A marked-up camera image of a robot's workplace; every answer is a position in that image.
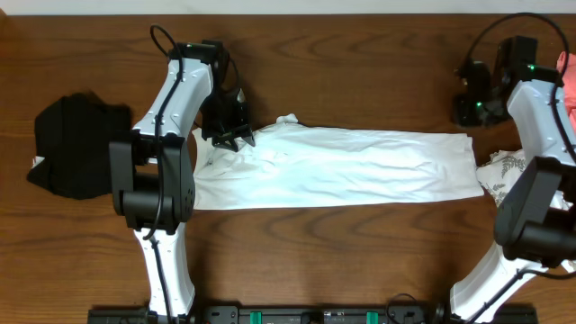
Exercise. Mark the white fern-print garment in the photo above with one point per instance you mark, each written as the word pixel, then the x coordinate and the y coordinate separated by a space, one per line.
pixel 499 175

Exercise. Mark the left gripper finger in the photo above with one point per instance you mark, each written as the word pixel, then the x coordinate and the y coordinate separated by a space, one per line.
pixel 226 141
pixel 245 133

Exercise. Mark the white printed t-shirt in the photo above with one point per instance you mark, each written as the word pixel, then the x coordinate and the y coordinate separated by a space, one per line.
pixel 294 166

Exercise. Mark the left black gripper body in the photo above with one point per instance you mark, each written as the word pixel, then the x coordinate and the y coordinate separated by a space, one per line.
pixel 220 118

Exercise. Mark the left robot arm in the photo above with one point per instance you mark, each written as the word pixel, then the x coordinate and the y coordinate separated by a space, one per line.
pixel 152 170

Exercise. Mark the folded black garment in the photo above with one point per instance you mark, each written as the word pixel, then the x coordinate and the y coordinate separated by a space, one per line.
pixel 72 139

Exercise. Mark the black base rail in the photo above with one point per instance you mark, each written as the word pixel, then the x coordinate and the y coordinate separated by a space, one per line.
pixel 403 312

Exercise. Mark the pink garment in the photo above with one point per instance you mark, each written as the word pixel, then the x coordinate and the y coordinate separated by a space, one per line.
pixel 569 88

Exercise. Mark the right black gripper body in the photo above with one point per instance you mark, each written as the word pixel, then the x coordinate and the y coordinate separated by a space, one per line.
pixel 479 110

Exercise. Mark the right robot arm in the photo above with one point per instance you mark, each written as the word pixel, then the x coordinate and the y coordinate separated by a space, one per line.
pixel 534 229

